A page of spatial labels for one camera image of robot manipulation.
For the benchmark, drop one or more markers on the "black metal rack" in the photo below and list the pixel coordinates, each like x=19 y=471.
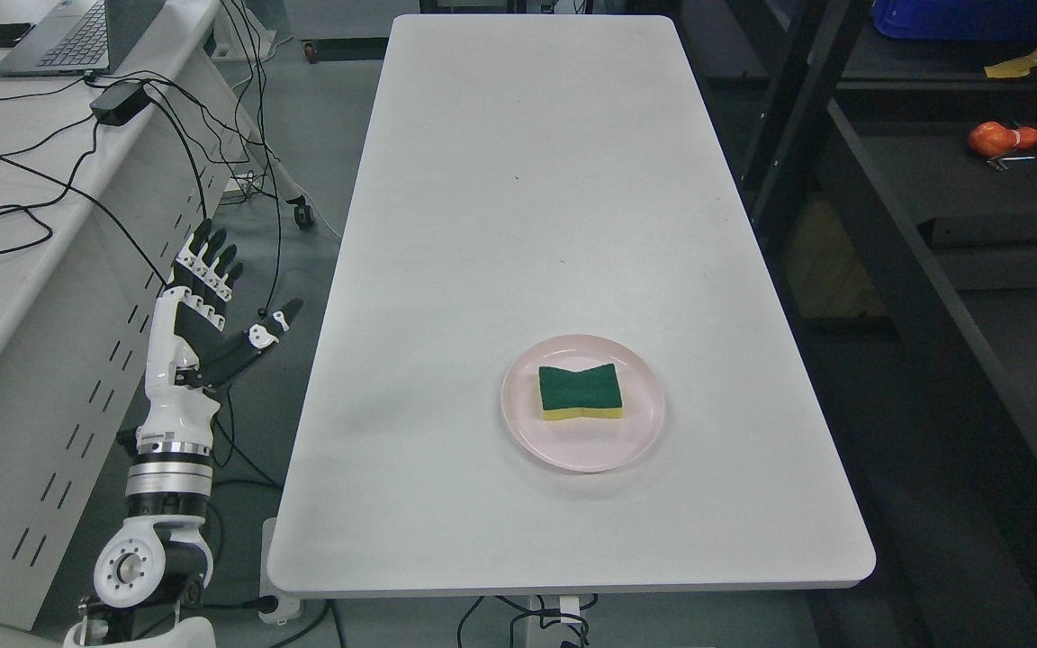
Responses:
x=949 y=239

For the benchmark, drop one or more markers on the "grey laptop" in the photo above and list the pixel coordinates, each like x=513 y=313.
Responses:
x=79 y=37

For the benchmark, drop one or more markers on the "black power adapter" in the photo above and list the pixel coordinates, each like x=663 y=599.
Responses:
x=120 y=102

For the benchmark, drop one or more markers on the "green yellow sponge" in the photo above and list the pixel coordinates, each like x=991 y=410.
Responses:
x=591 y=393

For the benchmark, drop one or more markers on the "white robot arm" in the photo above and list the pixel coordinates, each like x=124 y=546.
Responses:
x=158 y=563

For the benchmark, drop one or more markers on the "orange toy on shelf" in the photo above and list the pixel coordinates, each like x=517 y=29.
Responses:
x=992 y=139

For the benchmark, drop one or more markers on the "pink round plate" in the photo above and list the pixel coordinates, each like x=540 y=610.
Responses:
x=583 y=445

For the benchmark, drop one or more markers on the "blue plastic bin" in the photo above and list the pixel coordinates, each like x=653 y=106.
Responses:
x=956 y=20

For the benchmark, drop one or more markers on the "white side desk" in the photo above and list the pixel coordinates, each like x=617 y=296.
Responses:
x=88 y=217

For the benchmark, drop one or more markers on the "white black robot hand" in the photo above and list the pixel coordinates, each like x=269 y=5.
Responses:
x=191 y=355

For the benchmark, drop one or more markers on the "yellow tape strip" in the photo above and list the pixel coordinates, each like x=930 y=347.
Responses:
x=1017 y=67

